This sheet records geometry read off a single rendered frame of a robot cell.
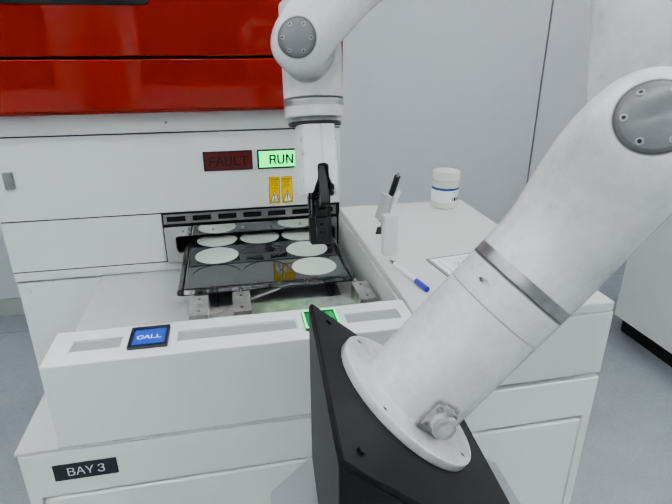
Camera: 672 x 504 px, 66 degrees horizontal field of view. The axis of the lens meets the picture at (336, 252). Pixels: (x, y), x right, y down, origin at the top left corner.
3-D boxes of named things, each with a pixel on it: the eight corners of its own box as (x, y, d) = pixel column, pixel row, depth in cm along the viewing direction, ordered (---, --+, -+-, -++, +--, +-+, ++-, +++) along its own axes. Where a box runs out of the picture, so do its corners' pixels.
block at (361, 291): (350, 293, 109) (351, 281, 108) (366, 292, 110) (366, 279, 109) (360, 312, 102) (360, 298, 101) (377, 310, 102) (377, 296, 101)
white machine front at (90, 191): (19, 278, 130) (-23, 115, 115) (337, 253, 145) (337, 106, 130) (14, 284, 127) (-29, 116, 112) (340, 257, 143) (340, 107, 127)
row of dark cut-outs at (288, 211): (164, 223, 130) (162, 214, 129) (335, 212, 138) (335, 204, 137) (163, 224, 130) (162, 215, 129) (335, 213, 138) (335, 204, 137)
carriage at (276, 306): (189, 322, 104) (188, 309, 103) (366, 304, 111) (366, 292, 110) (187, 343, 97) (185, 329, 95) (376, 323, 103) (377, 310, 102)
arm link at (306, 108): (280, 104, 77) (282, 125, 77) (287, 97, 68) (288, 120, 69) (336, 103, 78) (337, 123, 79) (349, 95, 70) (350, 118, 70)
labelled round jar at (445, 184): (426, 202, 141) (428, 167, 137) (450, 200, 142) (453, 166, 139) (436, 210, 135) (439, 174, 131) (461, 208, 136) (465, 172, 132)
